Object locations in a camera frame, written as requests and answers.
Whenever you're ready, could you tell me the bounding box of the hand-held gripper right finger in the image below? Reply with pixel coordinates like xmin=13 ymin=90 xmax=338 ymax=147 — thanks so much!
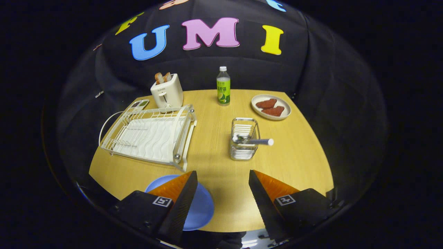
xmin=248 ymin=169 xmax=343 ymax=242

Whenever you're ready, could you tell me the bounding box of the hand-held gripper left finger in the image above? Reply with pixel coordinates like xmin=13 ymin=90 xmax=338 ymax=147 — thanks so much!
xmin=111 ymin=170 xmax=198 ymax=244

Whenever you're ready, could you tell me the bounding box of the blue plate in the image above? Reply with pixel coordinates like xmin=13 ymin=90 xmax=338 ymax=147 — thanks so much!
xmin=145 ymin=175 xmax=215 ymax=231

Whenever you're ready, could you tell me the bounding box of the clear wire basket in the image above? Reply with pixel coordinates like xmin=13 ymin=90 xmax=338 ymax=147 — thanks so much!
xmin=230 ymin=118 xmax=261 ymax=161

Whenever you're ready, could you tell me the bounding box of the silver spoon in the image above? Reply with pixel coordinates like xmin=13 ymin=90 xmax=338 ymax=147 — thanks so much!
xmin=233 ymin=134 xmax=274 ymax=146

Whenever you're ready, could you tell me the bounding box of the white wire dish rack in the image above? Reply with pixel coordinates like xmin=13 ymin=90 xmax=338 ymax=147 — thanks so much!
xmin=99 ymin=104 xmax=198 ymax=172

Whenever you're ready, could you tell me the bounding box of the beige round plate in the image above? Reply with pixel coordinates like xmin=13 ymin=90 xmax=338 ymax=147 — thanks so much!
xmin=251 ymin=94 xmax=292 ymax=121

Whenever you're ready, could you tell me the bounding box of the red meat slice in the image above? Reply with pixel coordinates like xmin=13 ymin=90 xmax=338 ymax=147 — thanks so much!
xmin=261 ymin=106 xmax=285 ymax=117
xmin=255 ymin=99 xmax=278 ymax=109

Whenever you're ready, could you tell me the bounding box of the divided snack tray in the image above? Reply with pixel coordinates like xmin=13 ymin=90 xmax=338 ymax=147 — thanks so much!
xmin=125 ymin=99 xmax=150 ymax=113

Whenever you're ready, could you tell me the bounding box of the white toaster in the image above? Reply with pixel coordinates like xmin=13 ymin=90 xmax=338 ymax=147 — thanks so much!
xmin=150 ymin=73 xmax=184 ymax=109

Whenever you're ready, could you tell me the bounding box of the green label drink bottle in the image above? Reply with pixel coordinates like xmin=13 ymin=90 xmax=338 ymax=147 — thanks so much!
xmin=217 ymin=66 xmax=231 ymax=106

